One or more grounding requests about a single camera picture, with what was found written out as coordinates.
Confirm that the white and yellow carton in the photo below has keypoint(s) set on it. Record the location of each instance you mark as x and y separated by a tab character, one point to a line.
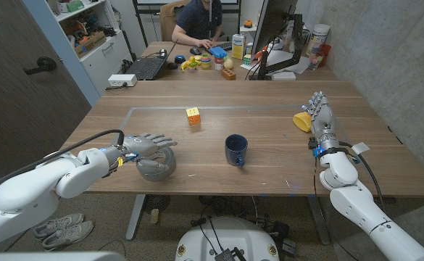
238	46

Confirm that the white power strip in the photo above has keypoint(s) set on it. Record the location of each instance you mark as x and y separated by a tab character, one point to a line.
122	79

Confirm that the black computer monitor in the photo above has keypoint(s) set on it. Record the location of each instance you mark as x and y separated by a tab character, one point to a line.
272	23

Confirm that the orange brick block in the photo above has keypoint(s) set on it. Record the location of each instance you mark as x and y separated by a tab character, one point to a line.
228	74

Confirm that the blue lid toy container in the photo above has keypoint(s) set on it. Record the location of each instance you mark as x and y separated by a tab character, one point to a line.
218	56

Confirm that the grey sneaker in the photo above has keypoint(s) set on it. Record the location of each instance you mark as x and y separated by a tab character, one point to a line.
57	224
67	235

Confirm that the person in dark shirt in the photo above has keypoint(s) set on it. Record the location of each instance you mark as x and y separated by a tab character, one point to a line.
198	20

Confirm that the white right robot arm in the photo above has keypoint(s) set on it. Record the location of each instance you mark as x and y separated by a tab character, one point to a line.
364	203

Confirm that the white robot torso base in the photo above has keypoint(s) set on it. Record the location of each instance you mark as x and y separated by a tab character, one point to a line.
227	239

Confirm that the yellow round toy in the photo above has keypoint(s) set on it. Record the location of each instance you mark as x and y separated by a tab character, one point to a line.
302	121

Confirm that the red cup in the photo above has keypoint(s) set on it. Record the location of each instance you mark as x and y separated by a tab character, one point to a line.
323	54

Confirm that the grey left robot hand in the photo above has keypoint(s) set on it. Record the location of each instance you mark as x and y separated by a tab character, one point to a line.
144	150

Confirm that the cardboard box of items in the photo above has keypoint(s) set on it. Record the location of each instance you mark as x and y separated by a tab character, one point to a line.
88	41

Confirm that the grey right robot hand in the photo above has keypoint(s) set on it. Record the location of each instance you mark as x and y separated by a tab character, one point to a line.
322	121

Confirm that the black computer mouse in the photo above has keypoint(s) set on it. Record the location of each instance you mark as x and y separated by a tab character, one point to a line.
195	51

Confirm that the brown office chair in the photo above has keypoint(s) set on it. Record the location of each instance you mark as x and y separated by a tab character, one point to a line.
168	18

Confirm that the white cylindrical canister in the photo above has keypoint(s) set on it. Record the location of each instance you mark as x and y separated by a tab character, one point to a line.
317	38

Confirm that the black keyboard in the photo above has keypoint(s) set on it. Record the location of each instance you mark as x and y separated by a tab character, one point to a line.
222	46

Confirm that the colourful puzzle cube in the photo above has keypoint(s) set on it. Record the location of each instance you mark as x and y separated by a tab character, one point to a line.
193	116

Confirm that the black laptop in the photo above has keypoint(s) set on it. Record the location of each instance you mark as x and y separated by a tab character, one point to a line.
147	66

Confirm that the small green puzzle cube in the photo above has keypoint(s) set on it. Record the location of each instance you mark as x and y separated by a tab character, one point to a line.
247	59

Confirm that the white shelf cabinet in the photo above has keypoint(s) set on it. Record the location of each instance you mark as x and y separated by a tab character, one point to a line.
92	40

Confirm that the dark blue ceramic mug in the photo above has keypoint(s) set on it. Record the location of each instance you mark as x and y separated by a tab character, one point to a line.
236	149

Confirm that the yellow banana toy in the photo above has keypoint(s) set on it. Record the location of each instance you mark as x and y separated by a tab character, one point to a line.
189	64

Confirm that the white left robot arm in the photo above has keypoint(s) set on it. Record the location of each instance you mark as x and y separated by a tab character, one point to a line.
37	185

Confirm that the grey duct tape roll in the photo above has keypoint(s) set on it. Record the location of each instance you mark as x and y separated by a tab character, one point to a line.
161	170

